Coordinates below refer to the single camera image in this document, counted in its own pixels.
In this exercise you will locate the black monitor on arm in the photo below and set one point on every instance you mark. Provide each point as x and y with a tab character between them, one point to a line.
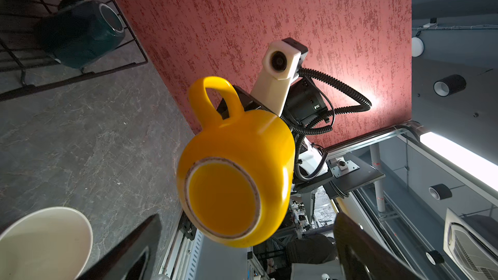
356	174

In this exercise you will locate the long ceiling light strip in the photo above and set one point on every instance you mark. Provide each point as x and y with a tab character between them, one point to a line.
470	162

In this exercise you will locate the black wire dish rack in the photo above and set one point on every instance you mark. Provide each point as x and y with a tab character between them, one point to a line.
26	69

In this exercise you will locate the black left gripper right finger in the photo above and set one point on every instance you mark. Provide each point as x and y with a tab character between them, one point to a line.
361	257

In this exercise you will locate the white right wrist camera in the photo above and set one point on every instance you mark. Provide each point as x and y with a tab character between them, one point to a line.
281	64

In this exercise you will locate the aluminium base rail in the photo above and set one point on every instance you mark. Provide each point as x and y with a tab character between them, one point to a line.
183	255

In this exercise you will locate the dark green white-inside mug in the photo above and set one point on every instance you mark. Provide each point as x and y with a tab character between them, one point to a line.
79	33

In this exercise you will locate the small cream mug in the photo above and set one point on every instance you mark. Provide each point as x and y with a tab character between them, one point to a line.
52	243

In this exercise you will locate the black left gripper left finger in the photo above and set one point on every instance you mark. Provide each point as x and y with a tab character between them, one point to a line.
134	257

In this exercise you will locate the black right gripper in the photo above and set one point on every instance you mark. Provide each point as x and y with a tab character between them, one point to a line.
304	103

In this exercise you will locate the black cylinder ceiling spotlight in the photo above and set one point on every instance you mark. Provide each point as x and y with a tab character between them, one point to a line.
450	85

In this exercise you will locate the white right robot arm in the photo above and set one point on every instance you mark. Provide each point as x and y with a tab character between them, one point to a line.
309	156

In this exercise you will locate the yellow mug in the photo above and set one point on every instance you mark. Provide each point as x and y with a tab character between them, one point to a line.
234	178

